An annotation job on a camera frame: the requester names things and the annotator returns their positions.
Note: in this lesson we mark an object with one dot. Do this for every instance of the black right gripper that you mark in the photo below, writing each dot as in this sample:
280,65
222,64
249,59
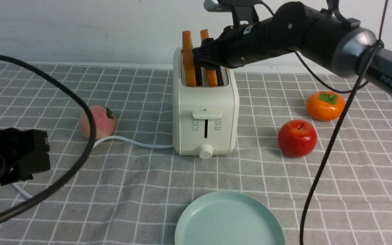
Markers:
235,48

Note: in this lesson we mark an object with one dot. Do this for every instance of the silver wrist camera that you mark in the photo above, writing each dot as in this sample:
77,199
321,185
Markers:
242,10

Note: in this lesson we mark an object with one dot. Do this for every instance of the orange persimmon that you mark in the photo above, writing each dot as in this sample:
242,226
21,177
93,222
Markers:
325,105

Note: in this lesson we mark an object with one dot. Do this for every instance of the pink peach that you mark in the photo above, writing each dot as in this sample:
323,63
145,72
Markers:
105,122

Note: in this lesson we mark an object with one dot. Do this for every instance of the toast slice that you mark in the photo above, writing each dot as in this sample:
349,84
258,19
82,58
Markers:
211,75
187,59

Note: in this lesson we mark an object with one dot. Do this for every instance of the red apple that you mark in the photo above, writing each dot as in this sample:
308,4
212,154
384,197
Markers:
297,138

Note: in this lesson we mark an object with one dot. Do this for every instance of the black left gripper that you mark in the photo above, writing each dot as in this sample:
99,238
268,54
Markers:
22,154

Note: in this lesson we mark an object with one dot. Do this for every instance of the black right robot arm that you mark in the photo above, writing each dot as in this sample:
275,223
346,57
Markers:
324,36

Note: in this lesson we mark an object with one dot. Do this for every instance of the grey white-checked tablecloth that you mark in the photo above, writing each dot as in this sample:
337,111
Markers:
126,194

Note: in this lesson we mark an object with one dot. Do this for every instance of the white two-slot toaster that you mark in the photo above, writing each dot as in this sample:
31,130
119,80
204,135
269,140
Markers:
205,118

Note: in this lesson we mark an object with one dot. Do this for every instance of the light green plate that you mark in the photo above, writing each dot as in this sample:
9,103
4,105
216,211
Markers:
228,218

